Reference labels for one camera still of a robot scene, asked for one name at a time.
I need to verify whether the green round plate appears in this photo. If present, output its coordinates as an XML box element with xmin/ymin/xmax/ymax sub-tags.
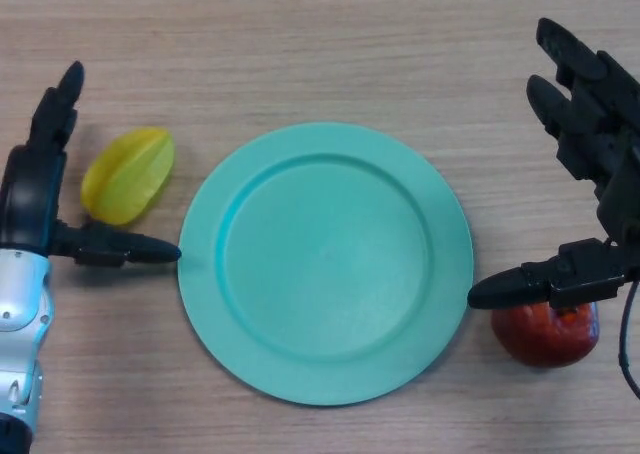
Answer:
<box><xmin>177</xmin><ymin>121</ymin><xmax>474</xmax><ymax>408</ymax></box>

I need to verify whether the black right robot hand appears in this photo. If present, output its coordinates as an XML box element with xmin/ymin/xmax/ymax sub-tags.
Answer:
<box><xmin>467</xmin><ymin>17</ymin><xmax>640</xmax><ymax>310</ymax></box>

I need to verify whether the red apple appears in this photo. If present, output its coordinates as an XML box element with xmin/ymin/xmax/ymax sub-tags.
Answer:
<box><xmin>490</xmin><ymin>301</ymin><xmax>600</xmax><ymax>369</ymax></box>

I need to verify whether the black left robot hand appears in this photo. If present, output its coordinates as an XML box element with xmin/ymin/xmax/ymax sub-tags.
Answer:
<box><xmin>0</xmin><ymin>60</ymin><xmax>182</xmax><ymax>270</ymax></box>

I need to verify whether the yellow starfruit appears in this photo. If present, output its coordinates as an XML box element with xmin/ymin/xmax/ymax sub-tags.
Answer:
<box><xmin>80</xmin><ymin>127</ymin><xmax>176</xmax><ymax>227</ymax></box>

